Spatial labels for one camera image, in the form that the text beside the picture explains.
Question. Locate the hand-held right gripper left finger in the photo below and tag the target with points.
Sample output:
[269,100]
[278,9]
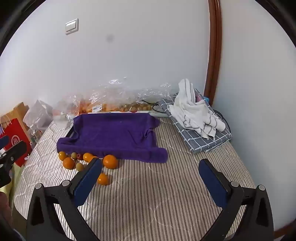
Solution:
[89,180]

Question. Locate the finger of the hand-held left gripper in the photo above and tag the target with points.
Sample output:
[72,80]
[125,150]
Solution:
[16,149]
[4,141]

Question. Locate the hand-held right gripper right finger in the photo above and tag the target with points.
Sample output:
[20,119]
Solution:
[212,183]

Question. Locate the round orange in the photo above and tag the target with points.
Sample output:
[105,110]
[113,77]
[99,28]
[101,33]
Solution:
[104,179]

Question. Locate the small green fruit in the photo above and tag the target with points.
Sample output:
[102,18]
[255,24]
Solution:
[79,166]
[74,155]

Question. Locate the small red fruit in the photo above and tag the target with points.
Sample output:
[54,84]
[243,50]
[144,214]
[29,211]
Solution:
[79,157]

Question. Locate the medium orange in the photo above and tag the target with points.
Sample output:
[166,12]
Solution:
[69,163]

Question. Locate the large orange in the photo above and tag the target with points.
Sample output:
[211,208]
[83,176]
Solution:
[110,161]

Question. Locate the black tray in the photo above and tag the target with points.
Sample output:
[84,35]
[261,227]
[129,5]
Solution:
[70,133]

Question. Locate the purple towel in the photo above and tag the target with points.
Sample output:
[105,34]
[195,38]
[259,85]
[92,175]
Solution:
[111,134]

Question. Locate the red paper bag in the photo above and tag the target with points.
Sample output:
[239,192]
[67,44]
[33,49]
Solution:
[16,136]

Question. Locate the grey checked folded cloth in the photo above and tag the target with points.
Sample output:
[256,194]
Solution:
[203,141]

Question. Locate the grey plastic bag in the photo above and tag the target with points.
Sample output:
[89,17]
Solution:
[39,113]

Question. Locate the striped bed quilt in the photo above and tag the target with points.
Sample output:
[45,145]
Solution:
[150,197]

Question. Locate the white striped towel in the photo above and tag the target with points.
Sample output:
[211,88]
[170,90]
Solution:
[196,111]

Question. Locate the clear plastic bag of oranges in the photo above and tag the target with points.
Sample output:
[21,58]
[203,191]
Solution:
[87,102]

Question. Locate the white light switch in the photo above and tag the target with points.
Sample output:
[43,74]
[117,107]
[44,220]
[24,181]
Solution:
[72,26]

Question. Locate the brown wooden door frame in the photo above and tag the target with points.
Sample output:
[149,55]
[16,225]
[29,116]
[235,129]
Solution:
[214,46]

